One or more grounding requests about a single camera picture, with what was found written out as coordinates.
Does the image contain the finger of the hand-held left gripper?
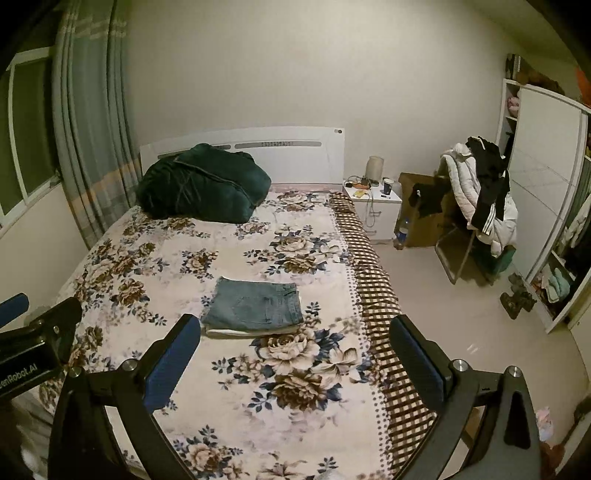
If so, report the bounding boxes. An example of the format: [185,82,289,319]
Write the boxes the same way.
[0,294,30,328]
[25,296,83,376]

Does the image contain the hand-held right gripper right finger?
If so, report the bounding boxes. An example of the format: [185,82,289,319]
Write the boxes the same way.
[389,315,544,480]

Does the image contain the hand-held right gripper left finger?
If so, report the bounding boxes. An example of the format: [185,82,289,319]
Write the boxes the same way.
[48,314,202,480]

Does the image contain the blue denim pants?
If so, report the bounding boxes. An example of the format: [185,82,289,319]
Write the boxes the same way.
[202,276,305,340]

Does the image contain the floral blanket with checkered border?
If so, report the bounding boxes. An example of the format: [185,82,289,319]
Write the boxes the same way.
[39,185,439,480]

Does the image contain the dark shoes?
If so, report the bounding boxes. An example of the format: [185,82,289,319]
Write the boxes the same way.
[501,273,537,319]

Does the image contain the plastic water bottle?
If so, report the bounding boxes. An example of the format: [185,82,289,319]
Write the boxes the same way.
[393,216,411,250]

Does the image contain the green bin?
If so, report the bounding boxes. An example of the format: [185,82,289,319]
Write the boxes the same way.
[479,244,517,278]

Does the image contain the brown cardboard box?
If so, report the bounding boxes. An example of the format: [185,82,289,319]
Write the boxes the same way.
[398,172,457,250]

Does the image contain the pink cloth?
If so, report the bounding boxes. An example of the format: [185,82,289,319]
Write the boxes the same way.
[536,406,557,440]

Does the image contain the white nightstand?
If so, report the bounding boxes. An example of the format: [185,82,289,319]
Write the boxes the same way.
[342,181,403,243]

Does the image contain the black cloth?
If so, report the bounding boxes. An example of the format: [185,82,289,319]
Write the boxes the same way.
[410,182,448,220]

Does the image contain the white-framed window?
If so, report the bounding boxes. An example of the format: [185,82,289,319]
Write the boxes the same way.
[0,46,64,228]

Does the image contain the dark green quilt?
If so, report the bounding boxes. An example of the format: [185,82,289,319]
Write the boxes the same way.
[137,143,272,223]

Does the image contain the white padded jacket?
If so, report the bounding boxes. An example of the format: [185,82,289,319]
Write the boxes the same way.
[440,141,519,257]

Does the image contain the black garment with white stripes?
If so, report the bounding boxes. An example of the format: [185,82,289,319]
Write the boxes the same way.
[465,136,511,232]

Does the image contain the white table lamp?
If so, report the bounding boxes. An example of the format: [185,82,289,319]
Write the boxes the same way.
[367,156,387,186]

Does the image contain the grey-green striped curtain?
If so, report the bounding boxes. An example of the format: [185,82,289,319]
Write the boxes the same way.
[50,0,145,251]

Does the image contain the white wardrobe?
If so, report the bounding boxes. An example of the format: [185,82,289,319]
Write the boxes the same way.
[495,76,591,334]

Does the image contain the white bed headboard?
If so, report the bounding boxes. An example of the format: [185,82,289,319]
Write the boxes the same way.
[140,127,346,195]

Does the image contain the brown bag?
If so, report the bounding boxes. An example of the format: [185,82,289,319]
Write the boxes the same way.
[505,53,563,95]

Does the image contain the metal frame chair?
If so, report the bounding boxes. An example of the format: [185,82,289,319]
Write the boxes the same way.
[434,161,513,285]

